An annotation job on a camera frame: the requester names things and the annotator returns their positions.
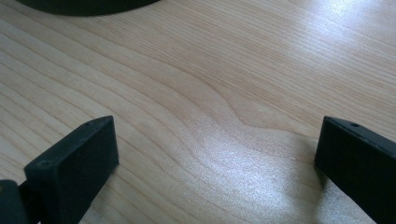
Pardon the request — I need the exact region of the dark round object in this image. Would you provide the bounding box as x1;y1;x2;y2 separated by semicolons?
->
15;0;162;17

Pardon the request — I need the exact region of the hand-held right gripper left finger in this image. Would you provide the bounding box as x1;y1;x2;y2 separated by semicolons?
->
23;115;120;224

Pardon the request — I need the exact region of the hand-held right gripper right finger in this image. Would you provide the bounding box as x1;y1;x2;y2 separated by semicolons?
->
314;116;396;224

